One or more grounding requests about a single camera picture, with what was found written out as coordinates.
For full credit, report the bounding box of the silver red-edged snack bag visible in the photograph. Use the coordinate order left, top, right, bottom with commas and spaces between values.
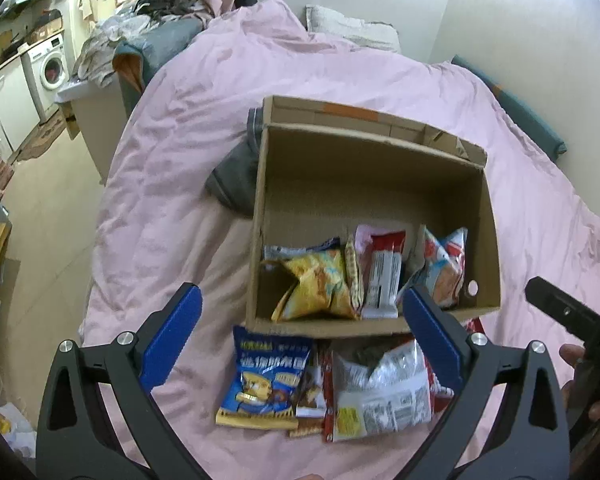
324, 338, 434, 443

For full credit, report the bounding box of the blue cartoon snack bag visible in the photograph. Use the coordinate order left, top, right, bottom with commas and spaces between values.
215, 326, 313, 430

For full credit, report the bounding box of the shrimp flakes snack bag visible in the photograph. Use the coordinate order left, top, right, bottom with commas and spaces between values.
396, 224, 468, 311

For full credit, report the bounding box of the milk tea sachet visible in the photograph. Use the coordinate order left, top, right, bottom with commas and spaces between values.
361, 231, 406, 320

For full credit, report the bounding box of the white blue snack bag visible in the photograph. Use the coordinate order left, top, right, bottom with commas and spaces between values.
262, 236, 341, 261

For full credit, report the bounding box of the yellow chips bag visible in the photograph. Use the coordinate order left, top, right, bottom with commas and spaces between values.
271, 248, 358, 323

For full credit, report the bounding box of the pink snack pouch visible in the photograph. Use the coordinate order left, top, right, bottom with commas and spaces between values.
354, 224, 410, 282

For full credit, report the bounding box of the biscuit cracker packet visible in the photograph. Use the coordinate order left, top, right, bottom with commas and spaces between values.
343, 235, 364, 313

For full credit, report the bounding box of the red milk candy bag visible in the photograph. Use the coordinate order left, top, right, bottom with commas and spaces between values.
427, 318, 484, 414

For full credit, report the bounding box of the brown chocolate wafer packet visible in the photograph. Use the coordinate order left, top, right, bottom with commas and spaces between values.
288, 346, 332, 439

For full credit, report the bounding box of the right hand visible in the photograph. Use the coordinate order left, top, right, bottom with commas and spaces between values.
559, 344, 600, 426

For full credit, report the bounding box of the pink bed duvet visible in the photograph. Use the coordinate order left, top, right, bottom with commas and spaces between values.
83, 0, 600, 479

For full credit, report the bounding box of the teal bolster cushion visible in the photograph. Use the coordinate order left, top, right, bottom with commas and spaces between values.
451, 55, 568, 162

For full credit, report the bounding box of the grey striped garment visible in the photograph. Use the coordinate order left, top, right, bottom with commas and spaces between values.
204, 107, 264, 217

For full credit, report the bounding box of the brown cardboard box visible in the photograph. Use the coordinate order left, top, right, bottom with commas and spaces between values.
246, 96, 501, 339

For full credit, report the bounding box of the white kitchen cabinet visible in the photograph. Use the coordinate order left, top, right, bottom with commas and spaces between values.
0, 56, 40, 158

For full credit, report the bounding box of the grey white pillow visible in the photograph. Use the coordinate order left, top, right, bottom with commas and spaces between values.
304, 6, 402, 53

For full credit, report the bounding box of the white washing machine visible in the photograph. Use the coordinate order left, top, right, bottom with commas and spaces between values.
21, 32, 68, 124

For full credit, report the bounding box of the pile of clothes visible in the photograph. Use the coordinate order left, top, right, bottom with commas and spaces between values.
72, 0, 210, 91

